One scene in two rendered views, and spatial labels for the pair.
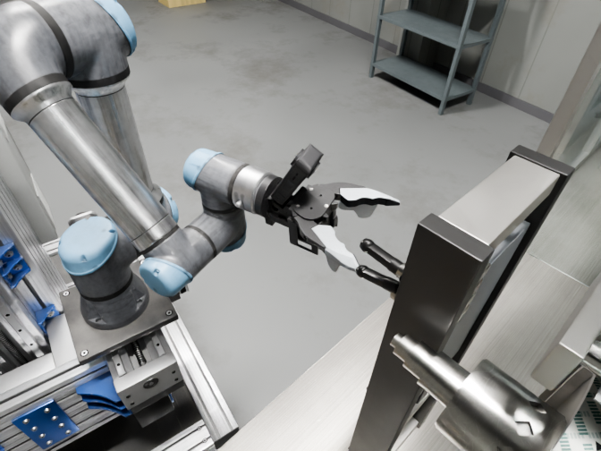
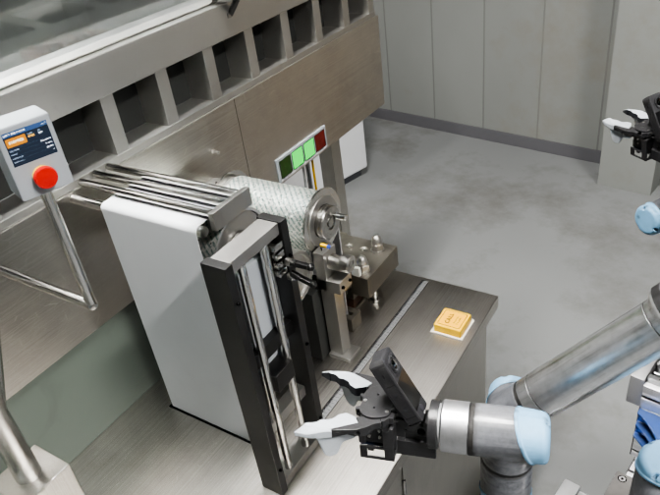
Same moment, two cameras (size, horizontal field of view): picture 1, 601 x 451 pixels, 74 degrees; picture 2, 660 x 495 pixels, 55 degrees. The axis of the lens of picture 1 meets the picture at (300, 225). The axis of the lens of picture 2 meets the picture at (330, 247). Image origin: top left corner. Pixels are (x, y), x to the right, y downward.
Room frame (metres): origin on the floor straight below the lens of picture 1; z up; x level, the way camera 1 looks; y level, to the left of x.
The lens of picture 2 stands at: (1.12, -0.16, 1.96)
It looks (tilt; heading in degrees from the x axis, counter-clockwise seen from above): 33 degrees down; 171
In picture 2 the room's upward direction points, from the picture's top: 8 degrees counter-clockwise
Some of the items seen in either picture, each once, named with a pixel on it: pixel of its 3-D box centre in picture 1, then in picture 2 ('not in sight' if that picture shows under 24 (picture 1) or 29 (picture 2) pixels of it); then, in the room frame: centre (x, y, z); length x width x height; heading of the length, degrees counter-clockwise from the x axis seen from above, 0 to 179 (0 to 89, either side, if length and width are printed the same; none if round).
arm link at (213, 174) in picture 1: (219, 177); (509, 434); (0.56, 0.14, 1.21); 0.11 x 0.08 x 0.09; 61
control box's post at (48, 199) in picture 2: not in sight; (69, 248); (0.28, -0.40, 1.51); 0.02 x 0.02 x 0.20
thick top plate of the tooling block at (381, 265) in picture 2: not in sight; (318, 254); (-0.32, 0.03, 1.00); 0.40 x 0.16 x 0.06; 45
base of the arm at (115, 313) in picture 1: (110, 290); not in sight; (0.57, 0.44, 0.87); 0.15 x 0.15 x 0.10
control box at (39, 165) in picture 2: not in sight; (31, 154); (0.29, -0.40, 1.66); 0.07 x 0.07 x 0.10; 28
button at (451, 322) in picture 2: not in sight; (452, 322); (-0.02, 0.29, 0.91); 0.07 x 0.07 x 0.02; 45
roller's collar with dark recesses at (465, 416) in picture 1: (496, 421); not in sight; (0.12, -0.14, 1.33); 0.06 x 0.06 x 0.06; 45
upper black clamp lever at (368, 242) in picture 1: (383, 257); (301, 264); (0.24, -0.08, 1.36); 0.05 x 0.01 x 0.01; 45
